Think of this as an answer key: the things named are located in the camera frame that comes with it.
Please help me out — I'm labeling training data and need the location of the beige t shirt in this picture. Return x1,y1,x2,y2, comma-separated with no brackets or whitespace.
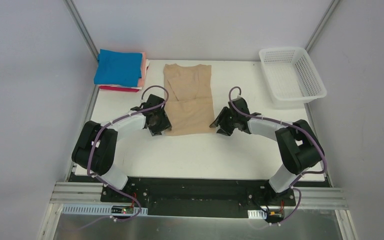
163,64,216,136

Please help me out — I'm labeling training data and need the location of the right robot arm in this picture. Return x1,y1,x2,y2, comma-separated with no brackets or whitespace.
210,97,326,194

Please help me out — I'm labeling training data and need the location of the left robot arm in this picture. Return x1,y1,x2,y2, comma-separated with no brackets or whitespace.
71,94,172,190

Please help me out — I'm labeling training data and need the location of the pink folded t shirt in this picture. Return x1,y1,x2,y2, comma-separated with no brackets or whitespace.
137,52,147,89

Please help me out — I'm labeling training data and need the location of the red folded t shirt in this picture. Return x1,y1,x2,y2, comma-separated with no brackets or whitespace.
98,85,141,93

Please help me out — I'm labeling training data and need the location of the blue folded t shirt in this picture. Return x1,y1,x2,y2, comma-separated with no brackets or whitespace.
93,49,144,88

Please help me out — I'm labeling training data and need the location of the white plastic basket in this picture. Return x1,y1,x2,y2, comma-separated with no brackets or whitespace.
258,46,327,108

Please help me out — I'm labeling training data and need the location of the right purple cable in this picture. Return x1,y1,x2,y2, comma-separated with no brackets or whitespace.
228,86,328,186

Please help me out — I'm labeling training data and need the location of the purple cable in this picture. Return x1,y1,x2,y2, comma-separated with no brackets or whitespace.
86,85,170,200
228,86,328,186

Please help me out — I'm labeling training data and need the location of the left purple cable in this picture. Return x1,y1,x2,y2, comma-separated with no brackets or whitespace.
86,85,170,200

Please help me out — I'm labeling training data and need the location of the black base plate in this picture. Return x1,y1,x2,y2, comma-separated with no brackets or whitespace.
67,173,330,220

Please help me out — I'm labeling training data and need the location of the right white cable duct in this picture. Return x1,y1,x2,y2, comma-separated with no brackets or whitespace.
247,209,267,220

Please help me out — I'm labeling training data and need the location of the white cable duct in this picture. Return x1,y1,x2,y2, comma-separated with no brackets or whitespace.
247,209,267,220
61,204,148,217

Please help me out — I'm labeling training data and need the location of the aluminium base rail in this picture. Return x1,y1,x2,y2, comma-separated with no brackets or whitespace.
50,182,349,210

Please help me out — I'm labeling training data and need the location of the left white cable duct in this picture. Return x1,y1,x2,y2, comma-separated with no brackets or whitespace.
61,204,148,217

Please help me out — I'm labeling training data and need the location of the left aluminium frame post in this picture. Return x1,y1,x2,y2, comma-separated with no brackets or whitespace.
63,0,99,60

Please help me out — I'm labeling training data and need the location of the aluminium frame post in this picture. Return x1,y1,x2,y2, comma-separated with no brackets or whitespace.
63,0,99,60
305,0,341,53

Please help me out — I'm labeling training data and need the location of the right aluminium frame post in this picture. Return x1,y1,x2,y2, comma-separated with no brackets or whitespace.
305,0,341,53

